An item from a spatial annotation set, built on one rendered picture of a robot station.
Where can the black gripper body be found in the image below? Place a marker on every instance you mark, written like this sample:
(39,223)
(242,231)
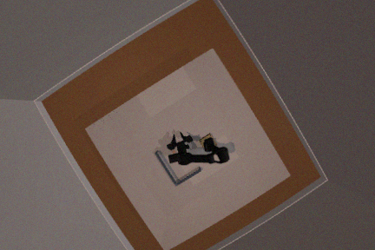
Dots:
(180,145)

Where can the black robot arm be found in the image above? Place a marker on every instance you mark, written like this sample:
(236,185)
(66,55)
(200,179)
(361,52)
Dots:
(185,158)

